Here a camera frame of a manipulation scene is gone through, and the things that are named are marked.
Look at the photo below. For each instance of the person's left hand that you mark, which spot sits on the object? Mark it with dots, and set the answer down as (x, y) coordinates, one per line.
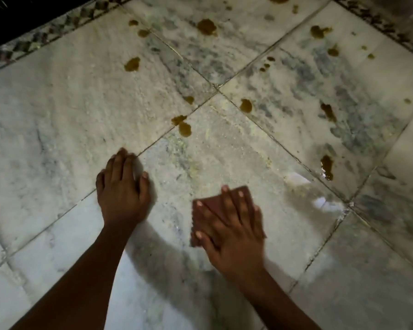
(122, 199)

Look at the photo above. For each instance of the person's right hand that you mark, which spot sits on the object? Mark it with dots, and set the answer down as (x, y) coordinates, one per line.
(237, 243)

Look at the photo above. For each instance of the person's right little finger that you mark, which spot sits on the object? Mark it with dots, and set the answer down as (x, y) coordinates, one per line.
(259, 223)

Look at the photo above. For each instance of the person's left thumb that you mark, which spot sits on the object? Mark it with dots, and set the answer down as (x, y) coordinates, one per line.
(144, 188)

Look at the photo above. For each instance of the person's right middle finger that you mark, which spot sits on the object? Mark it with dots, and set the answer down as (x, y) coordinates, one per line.
(231, 207)

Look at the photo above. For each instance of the person's left little finger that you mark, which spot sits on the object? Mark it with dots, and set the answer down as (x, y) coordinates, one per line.
(101, 185)

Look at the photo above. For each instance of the person's right thumb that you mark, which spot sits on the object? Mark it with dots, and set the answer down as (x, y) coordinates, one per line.
(208, 245)

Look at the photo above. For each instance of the person's left middle finger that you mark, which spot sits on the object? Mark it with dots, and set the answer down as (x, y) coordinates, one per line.
(120, 166)

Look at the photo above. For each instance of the reddish brown cleaning cloth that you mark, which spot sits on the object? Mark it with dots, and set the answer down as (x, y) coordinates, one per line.
(211, 204)

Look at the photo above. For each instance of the person's right forearm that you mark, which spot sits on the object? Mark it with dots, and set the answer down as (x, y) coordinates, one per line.
(272, 302)

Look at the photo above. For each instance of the person's left forearm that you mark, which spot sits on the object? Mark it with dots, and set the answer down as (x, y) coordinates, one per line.
(82, 281)

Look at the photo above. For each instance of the scattered brown liquid spill spots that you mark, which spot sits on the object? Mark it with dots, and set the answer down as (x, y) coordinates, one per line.
(206, 26)

